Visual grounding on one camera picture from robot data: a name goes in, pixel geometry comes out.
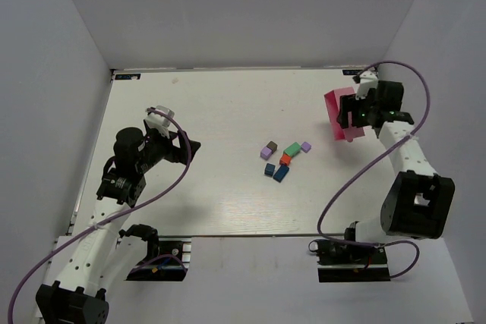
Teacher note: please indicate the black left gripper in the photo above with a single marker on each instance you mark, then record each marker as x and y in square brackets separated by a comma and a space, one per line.
[176, 148]

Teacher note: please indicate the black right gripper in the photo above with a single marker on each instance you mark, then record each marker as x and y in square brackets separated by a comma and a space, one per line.
[349, 110]

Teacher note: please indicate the pink plastic box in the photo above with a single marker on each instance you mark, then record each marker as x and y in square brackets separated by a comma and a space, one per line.
[332, 99]

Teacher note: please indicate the purple wood block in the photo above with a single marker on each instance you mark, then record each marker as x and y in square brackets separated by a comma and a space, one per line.
[306, 147]
[266, 153]

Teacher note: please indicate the brown wood block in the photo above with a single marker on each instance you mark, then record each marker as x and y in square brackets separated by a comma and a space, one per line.
[272, 146]

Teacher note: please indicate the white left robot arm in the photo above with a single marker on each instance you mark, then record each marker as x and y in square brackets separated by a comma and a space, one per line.
[105, 252]

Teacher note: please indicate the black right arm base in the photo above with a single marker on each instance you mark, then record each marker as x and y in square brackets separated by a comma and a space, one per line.
[337, 263]

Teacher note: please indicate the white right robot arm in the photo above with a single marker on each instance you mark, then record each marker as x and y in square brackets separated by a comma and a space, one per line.
[419, 199]

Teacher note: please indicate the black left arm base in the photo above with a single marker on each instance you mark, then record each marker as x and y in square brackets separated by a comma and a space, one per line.
[165, 260]

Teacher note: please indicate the blue cube block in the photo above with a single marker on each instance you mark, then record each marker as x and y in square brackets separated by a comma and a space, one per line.
[269, 169]

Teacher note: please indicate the red wood block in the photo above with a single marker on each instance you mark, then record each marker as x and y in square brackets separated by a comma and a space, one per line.
[285, 159]

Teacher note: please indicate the dark blue long block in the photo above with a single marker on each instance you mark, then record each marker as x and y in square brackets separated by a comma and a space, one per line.
[280, 173]

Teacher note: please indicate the green wood block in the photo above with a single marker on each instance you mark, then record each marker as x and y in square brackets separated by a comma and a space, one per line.
[293, 149]

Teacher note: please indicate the blue table logo sticker right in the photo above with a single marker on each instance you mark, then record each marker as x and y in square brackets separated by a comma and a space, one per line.
[351, 72]

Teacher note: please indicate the blue table logo sticker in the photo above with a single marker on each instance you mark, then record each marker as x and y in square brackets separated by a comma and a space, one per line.
[351, 72]
[127, 76]

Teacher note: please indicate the blue table logo sticker left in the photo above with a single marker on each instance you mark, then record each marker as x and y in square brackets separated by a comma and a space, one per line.
[127, 76]

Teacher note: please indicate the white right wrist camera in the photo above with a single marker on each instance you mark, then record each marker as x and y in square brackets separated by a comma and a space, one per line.
[366, 80]

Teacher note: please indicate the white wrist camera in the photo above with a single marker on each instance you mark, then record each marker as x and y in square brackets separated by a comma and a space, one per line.
[157, 120]
[366, 80]

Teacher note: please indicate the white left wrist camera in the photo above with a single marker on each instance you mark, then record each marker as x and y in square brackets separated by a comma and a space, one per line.
[157, 120]

